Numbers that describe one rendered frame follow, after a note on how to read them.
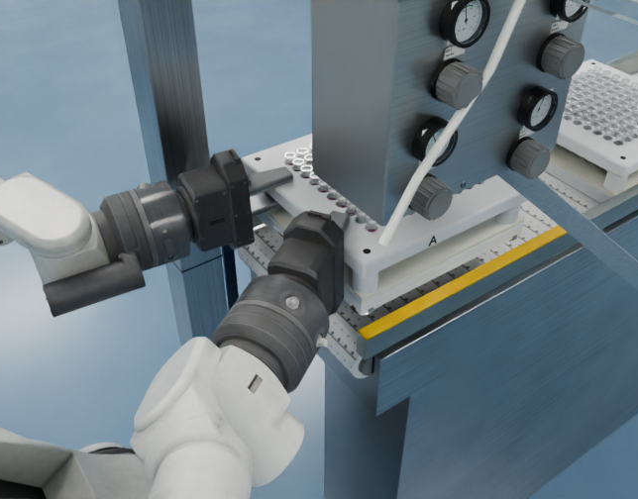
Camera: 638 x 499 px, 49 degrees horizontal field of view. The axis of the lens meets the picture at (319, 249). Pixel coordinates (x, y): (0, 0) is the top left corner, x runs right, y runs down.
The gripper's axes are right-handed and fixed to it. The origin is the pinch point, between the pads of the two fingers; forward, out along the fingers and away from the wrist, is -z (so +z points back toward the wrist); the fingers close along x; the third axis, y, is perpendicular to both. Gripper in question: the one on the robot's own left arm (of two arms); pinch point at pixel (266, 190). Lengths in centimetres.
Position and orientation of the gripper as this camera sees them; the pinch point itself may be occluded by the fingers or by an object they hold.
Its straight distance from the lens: 81.2
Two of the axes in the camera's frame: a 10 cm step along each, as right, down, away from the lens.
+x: 0.2, 7.6, 6.5
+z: -8.9, 3.1, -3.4
